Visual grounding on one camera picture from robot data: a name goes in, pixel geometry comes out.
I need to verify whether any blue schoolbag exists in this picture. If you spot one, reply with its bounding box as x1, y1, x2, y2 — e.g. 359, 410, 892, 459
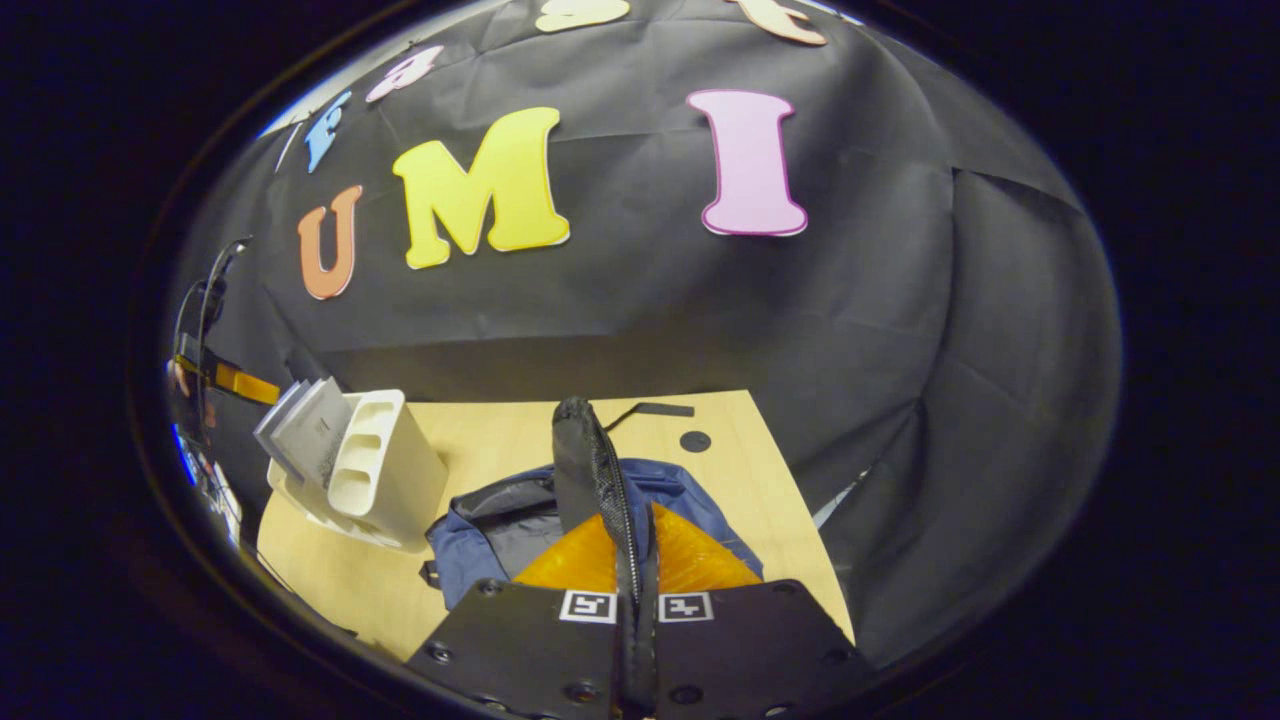
420, 397, 766, 613

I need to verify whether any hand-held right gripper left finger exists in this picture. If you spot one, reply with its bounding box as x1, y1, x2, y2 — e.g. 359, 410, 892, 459
405, 512, 641, 720

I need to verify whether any white plastic bookshelf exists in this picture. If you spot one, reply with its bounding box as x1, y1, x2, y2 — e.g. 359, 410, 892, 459
265, 388, 451, 556

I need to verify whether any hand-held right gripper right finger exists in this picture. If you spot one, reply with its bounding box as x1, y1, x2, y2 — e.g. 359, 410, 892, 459
640, 503, 881, 720

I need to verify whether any white book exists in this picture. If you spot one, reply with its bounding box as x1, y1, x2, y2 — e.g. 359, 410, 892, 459
276, 378, 354, 492
253, 380, 309, 473

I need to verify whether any white cluttered desk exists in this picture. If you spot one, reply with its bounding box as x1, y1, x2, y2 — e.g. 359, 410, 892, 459
168, 420, 247, 551

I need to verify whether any black backdrop cloth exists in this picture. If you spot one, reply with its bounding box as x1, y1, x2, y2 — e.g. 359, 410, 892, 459
165, 0, 1123, 671

